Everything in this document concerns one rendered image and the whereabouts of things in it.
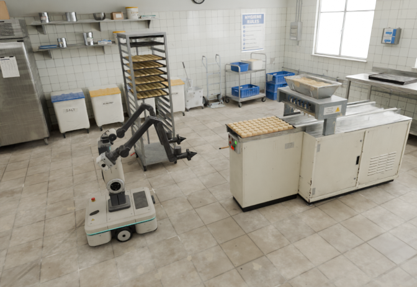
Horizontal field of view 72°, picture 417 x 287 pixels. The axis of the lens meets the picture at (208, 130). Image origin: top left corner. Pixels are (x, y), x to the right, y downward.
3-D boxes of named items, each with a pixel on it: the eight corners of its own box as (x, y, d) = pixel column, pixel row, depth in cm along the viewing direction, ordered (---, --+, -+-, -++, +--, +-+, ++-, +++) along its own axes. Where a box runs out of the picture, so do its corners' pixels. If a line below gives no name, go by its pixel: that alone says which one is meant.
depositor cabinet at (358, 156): (350, 158, 409) (360, 102, 378) (396, 184, 346) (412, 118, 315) (272, 177, 371) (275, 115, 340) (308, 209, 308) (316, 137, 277)
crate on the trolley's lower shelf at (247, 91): (249, 91, 715) (249, 83, 708) (259, 94, 685) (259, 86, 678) (231, 95, 687) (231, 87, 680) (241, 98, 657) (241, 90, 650)
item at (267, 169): (281, 184, 355) (285, 116, 322) (298, 199, 325) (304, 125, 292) (229, 197, 334) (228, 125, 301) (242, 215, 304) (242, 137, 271)
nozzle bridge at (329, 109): (299, 112, 350) (301, 84, 338) (343, 132, 287) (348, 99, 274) (275, 115, 340) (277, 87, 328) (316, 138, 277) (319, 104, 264)
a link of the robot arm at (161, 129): (153, 119, 251) (156, 123, 242) (159, 117, 252) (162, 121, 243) (167, 158, 272) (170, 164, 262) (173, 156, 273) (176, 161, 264)
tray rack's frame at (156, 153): (179, 163, 411) (167, 31, 345) (143, 171, 391) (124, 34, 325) (165, 146, 465) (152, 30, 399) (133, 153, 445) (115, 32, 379)
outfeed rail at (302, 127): (393, 112, 335) (394, 107, 332) (396, 113, 332) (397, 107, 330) (237, 141, 276) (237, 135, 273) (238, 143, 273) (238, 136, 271)
